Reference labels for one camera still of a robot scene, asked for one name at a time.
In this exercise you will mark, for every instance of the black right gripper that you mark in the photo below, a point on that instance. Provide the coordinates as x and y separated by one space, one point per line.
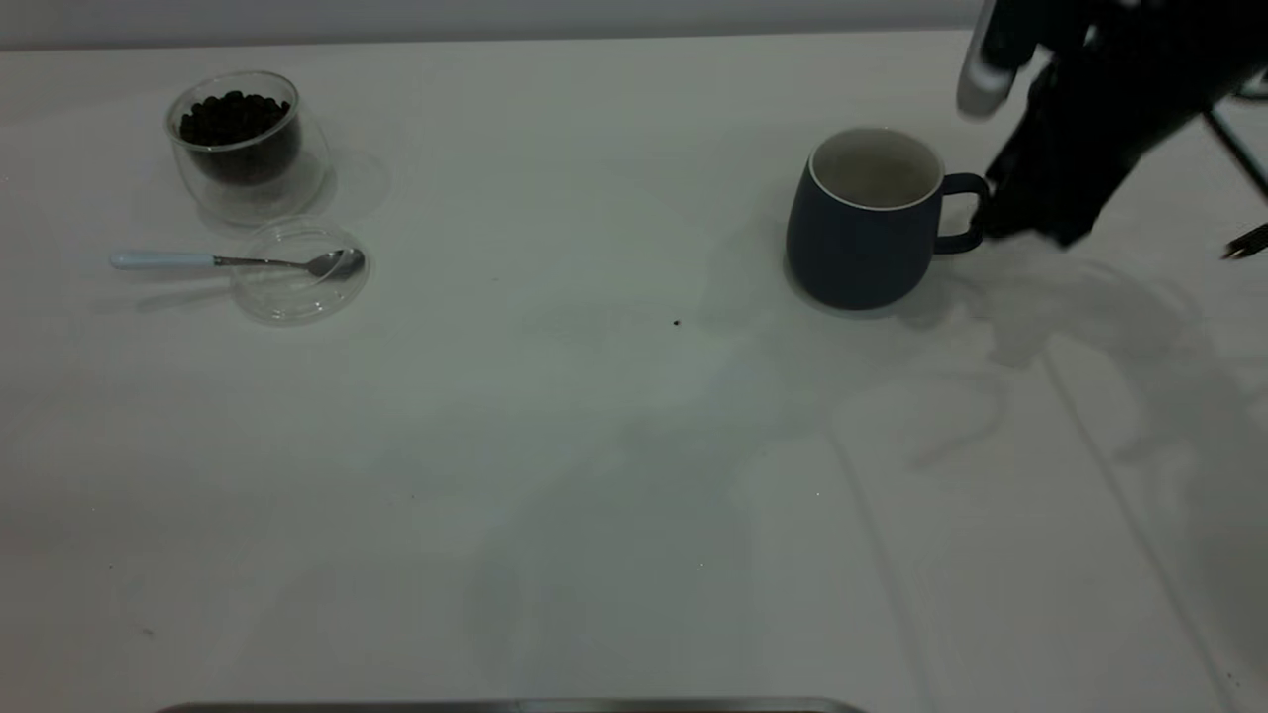
1100 119

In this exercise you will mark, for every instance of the dark blue ceramic mug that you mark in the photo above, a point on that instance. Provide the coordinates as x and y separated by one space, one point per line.
852 248

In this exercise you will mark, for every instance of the clear round plastic lid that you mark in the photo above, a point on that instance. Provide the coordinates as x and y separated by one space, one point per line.
297 297

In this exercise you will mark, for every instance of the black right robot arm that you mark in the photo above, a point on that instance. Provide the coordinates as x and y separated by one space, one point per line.
1179 40

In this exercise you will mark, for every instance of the dark coffee beans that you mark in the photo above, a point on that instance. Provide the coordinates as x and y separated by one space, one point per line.
238 129

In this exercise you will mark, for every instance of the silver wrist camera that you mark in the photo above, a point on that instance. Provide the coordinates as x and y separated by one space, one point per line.
986 84

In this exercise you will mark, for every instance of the clear double-wall glass cup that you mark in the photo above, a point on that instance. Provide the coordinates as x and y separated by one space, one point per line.
312 188

